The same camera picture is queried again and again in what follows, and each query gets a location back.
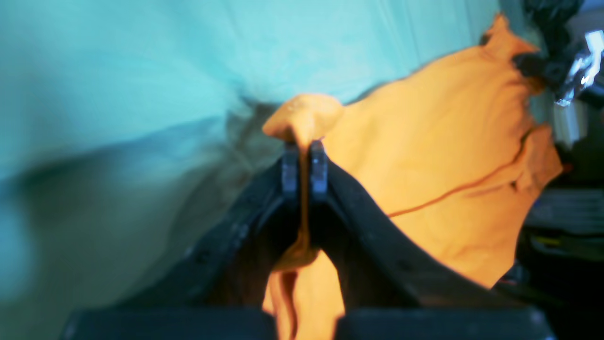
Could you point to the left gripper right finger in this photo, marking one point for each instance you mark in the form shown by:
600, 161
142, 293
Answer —
378, 266

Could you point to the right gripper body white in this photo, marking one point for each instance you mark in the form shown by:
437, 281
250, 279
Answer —
572, 65

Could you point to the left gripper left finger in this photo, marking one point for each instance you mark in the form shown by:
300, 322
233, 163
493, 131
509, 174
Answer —
231, 264

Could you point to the orange T-shirt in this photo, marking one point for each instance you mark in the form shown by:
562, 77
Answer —
451, 153

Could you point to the green table cloth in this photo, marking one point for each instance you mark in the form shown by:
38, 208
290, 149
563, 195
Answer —
129, 126

